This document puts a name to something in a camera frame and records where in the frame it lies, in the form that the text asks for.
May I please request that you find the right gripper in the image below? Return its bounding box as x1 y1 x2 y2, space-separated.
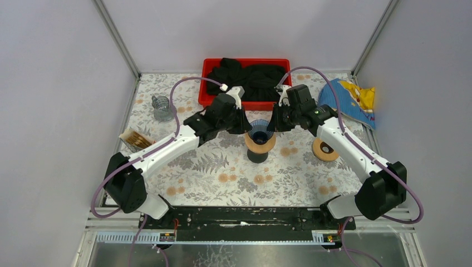
267 103 300 133

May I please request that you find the blue glass dripper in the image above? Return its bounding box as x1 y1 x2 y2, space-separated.
248 119 274 145

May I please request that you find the wooden ring holder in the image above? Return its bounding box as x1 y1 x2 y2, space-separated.
244 133 276 154
312 137 339 162

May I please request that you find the orange coffee filter box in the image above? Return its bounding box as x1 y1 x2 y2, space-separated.
119 128 156 152

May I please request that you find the dark red glass carafe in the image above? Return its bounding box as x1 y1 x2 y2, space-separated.
247 150 268 164

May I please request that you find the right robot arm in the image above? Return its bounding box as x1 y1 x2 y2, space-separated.
267 85 407 229

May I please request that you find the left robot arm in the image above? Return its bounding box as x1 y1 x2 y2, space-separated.
102 91 251 229

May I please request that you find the black cloth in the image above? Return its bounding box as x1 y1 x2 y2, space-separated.
206 58 286 102

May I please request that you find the red plastic bin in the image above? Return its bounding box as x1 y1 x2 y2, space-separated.
198 58 294 112

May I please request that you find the clear glass carafe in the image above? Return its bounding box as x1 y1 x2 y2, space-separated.
151 95 173 122

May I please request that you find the blue and yellow cloth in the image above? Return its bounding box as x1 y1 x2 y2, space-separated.
331 78 376 130

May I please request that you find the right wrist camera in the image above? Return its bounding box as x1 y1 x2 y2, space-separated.
275 85 291 107

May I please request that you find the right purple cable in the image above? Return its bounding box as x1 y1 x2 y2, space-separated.
276 66 425 267

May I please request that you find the purple cable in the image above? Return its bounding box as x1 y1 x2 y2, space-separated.
276 66 425 267
90 76 229 267

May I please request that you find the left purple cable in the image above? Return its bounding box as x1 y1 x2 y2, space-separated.
90 76 229 267

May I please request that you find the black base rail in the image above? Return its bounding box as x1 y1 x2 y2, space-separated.
139 206 356 245

